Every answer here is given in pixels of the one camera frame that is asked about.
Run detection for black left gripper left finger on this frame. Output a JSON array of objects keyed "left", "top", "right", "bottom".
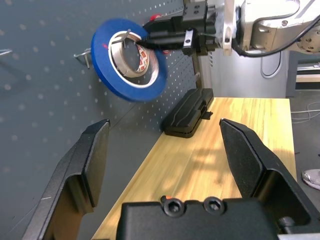
[{"left": 22, "top": 119, "right": 111, "bottom": 240}]

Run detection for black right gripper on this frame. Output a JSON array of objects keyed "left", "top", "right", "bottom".
[{"left": 136, "top": 0, "right": 221, "bottom": 56}]

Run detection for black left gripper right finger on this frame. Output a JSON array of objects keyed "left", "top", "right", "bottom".
[{"left": 219, "top": 118, "right": 320, "bottom": 235}]

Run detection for blue tape roll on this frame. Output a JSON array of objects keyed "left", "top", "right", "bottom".
[{"left": 90, "top": 17, "right": 168, "bottom": 102}]

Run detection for dark grey pegboard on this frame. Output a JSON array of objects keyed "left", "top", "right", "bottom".
[{"left": 0, "top": 0, "right": 213, "bottom": 240}]

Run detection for small metal peg hook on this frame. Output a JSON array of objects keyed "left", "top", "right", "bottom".
[
  {"left": 74, "top": 47, "right": 92, "bottom": 69},
  {"left": 109, "top": 29, "right": 133, "bottom": 48}
]

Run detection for white tape roll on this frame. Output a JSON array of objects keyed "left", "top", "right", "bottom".
[{"left": 111, "top": 31, "right": 157, "bottom": 81}]

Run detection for white sneaker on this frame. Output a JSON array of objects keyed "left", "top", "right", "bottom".
[{"left": 301, "top": 168, "right": 320, "bottom": 191}]

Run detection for black tool case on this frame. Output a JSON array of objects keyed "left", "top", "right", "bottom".
[{"left": 161, "top": 87, "right": 215, "bottom": 140}]

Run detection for large white machine housing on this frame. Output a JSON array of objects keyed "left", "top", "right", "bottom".
[{"left": 209, "top": 49, "right": 291, "bottom": 98}]

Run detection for white shelving unit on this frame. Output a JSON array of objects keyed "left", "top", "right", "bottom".
[{"left": 286, "top": 48, "right": 320, "bottom": 98}]

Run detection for white floor cables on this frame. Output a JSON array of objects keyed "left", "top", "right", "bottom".
[{"left": 291, "top": 102, "right": 320, "bottom": 123}]

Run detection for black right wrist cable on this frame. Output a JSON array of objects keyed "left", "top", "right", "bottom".
[{"left": 232, "top": 14, "right": 320, "bottom": 58}]

